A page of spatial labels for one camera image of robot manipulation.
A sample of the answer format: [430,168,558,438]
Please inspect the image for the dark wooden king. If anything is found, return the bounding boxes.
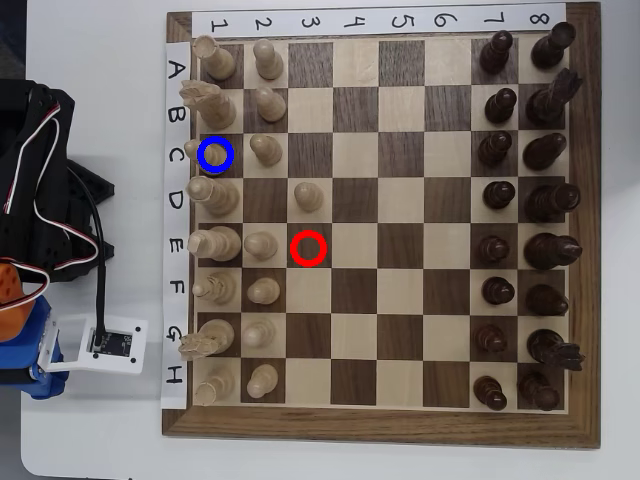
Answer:
[523,232,584,271]

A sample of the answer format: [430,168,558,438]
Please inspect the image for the white number label strip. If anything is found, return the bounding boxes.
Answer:
[191,3,567,38]

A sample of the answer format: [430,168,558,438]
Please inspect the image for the light wooden king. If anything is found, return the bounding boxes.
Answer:
[191,225,242,263]

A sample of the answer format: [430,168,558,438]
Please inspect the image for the light wooden rook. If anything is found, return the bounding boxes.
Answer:
[193,34,238,82]
[194,366,236,406]

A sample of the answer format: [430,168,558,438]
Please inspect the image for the white letter label strip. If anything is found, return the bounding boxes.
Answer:
[160,41,192,410]

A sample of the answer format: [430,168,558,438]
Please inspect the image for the black camera circuit board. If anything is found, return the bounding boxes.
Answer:
[88,327,137,359]

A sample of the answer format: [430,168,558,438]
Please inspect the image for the light wooden bishop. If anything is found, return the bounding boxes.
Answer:
[192,271,236,306]
[183,139,234,174]

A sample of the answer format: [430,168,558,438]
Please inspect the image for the dark wooden rook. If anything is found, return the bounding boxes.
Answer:
[530,21,577,71]
[517,369,562,412]

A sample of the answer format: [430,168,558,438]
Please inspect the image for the black camera cable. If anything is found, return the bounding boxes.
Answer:
[64,164,112,351]

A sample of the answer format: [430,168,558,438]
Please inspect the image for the dark wooden queen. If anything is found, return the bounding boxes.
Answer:
[523,183,582,224]

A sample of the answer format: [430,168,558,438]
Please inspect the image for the red white black servo wire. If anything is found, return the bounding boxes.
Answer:
[1,99,64,215]
[0,119,100,314]

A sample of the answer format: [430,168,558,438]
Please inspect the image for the dark wooden bishop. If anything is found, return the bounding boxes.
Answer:
[524,283,570,317]
[522,132,569,171]

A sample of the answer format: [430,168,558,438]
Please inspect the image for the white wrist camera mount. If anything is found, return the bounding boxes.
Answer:
[37,313,149,377]

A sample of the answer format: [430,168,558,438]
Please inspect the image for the light wooden pawn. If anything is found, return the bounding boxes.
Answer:
[253,38,285,81]
[293,182,325,212]
[246,363,280,400]
[243,232,279,261]
[255,86,288,124]
[242,317,277,350]
[247,277,281,305]
[249,133,284,168]

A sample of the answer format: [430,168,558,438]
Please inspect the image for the wooden chessboard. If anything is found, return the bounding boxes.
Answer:
[161,2,601,450]

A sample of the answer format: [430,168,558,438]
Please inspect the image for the dark wooden knight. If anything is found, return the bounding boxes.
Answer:
[524,67,584,129]
[526,328,586,372]

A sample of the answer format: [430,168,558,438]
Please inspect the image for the light wooden knight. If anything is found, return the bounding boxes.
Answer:
[179,319,236,361]
[179,80,237,130]

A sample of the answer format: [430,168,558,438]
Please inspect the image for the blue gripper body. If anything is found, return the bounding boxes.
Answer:
[0,294,69,401]

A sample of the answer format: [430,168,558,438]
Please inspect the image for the light wooden queen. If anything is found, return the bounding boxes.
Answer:
[185,177,240,217]

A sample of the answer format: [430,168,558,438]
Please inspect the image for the dark wooden pawn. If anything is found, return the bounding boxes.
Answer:
[473,323,509,354]
[481,276,516,306]
[482,179,517,211]
[479,234,511,266]
[478,29,514,76]
[472,374,508,412]
[483,87,518,126]
[477,130,513,169]

